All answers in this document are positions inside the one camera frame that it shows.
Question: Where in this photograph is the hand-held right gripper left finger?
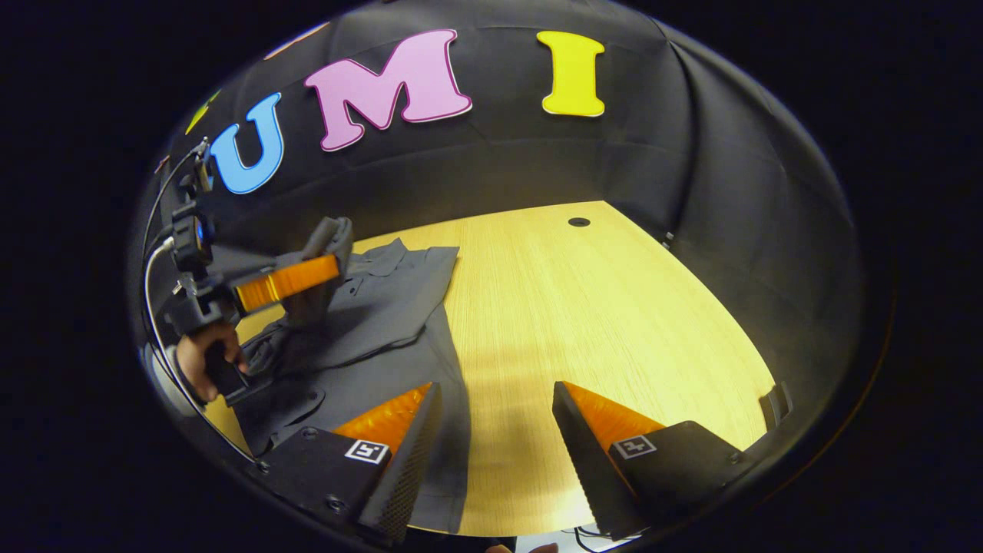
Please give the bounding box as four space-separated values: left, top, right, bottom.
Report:
256 381 445 545

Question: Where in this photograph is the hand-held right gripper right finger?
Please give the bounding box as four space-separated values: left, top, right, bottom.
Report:
551 380 752 541

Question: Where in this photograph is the grey button-up shirt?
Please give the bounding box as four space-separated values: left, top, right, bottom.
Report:
230 217 473 535

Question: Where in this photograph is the black backdrop cloth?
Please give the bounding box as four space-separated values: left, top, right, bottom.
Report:
131 0 865 431

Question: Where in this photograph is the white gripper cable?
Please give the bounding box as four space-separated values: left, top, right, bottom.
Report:
143 237 258 465

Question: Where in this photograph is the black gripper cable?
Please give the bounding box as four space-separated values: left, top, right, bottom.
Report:
142 141 210 258

